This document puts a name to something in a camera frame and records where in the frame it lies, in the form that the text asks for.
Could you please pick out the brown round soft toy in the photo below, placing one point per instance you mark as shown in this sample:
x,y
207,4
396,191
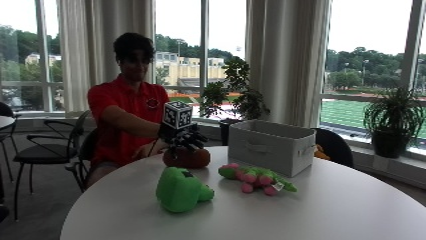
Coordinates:
x,y
188,158

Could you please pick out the white marker cube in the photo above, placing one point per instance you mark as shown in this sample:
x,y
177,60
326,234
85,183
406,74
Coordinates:
x,y
177,115

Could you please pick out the green blocky soft toy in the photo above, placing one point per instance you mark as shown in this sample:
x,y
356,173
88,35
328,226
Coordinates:
x,y
180,190

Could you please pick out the grey fabric storage box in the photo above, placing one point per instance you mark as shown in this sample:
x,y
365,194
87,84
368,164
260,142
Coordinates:
x,y
270,146

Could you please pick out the tall leafy potted plant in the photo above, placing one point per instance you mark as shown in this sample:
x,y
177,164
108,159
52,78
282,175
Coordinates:
x,y
237,90

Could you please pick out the green and pink soft toy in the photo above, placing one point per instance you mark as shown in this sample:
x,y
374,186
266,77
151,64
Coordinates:
x,y
257,176

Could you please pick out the the person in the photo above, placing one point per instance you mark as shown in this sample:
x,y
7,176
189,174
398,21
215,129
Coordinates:
x,y
120,110

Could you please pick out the orange soft toy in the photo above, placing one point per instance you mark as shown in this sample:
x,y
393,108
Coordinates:
x,y
320,153

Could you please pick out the black padded chair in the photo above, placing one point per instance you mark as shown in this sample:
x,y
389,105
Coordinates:
x,y
334,145

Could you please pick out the cream curtain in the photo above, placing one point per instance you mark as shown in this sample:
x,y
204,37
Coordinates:
x,y
288,60
100,50

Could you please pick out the black metal chair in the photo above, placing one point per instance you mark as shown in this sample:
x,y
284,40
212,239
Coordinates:
x,y
44,150

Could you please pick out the round side table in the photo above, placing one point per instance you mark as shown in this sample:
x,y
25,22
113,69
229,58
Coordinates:
x,y
6,121

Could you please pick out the bushy potted plant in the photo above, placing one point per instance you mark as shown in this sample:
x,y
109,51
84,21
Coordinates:
x,y
393,120

